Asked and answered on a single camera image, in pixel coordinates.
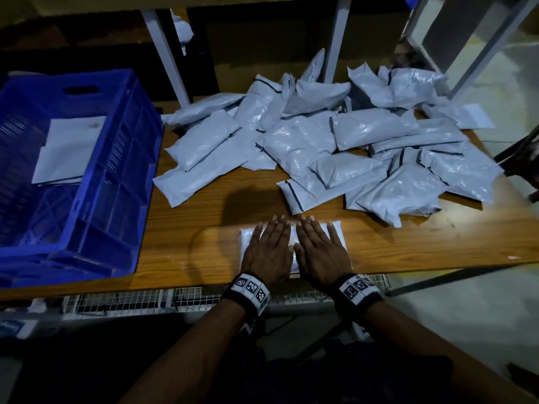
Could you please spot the person's right hand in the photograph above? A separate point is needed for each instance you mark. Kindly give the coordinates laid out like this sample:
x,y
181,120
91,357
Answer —
x,y
324,258

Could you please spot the person's left hand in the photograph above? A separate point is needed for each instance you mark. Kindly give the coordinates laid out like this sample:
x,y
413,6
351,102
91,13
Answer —
x,y
268,256

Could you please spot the pile of grey mailer bags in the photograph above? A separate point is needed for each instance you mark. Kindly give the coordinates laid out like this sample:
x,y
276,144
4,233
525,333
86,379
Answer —
x,y
337,147

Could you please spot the blue plastic crate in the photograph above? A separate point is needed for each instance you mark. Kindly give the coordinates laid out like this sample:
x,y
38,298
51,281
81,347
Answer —
x,y
109,214

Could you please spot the person's left forearm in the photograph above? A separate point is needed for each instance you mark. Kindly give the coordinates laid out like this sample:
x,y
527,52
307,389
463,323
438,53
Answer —
x,y
185,357

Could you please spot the person's right forearm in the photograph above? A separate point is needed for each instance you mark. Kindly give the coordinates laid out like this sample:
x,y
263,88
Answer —
x,y
446,357

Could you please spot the left marker wristband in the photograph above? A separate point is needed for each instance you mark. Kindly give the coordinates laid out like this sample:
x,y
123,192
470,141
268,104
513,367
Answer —
x,y
248,294

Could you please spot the marker wristband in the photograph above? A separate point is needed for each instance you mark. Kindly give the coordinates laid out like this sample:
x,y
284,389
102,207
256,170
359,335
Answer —
x,y
358,294
248,294

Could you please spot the right marker wristband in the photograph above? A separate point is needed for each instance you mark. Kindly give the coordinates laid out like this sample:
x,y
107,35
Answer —
x,y
358,294

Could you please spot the wooden table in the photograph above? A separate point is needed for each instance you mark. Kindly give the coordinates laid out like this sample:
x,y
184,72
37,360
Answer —
x,y
455,239

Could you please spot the brown wooden chair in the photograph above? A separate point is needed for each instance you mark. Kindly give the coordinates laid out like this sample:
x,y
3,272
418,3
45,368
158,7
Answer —
x,y
520,160

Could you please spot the white metal shelf leg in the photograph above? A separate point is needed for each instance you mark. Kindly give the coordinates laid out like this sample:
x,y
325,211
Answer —
x,y
337,37
168,59
493,46

